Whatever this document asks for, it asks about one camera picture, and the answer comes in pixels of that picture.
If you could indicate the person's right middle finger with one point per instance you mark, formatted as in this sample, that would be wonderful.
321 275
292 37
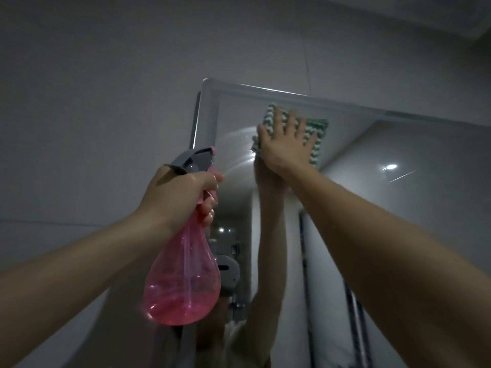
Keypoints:
292 123

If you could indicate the person's right thumb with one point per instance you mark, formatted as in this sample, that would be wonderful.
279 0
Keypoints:
264 137

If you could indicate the person's left hand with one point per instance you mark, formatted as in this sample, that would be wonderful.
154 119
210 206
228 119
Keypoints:
174 199

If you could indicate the person's right hand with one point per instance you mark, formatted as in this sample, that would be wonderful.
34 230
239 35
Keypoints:
284 151

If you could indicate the green white striped cloth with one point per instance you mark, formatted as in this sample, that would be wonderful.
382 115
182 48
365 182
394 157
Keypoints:
316 143

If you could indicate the person's right little finger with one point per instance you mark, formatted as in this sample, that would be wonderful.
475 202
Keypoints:
311 143

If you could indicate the wall mirror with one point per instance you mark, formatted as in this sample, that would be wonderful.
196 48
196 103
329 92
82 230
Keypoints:
402 195

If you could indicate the pink spray bottle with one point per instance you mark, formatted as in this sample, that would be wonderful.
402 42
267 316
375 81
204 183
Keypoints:
184 279

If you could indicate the person's right forearm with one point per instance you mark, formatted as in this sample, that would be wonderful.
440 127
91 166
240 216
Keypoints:
391 264

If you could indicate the person's left forearm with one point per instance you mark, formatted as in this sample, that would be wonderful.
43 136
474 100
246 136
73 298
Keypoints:
80 275

